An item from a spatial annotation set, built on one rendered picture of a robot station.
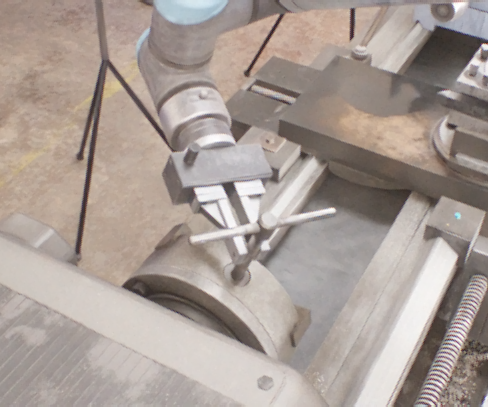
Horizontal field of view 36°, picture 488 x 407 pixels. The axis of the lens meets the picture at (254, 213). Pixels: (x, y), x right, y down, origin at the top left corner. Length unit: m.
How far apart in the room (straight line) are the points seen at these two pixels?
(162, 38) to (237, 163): 0.19
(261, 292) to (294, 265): 0.67
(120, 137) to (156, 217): 0.51
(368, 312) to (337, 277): 0.22
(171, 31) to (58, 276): 0.34
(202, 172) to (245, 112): 0.87
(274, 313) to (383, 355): 0.42
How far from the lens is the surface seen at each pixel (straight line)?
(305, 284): 1.62
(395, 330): 1.40
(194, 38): 0.97
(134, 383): 0.72
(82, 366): 0.74
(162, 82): 1.02
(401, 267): 1.53
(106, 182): 2.97
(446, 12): 1.86
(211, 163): 0.96
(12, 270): 0.83
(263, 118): 1.79
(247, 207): 0.95
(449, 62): 2.39
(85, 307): 0.78
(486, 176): 1.59
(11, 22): 4.08
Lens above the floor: 1.93
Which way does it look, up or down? 43 degrees down
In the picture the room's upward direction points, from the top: 3 degrees clockwise
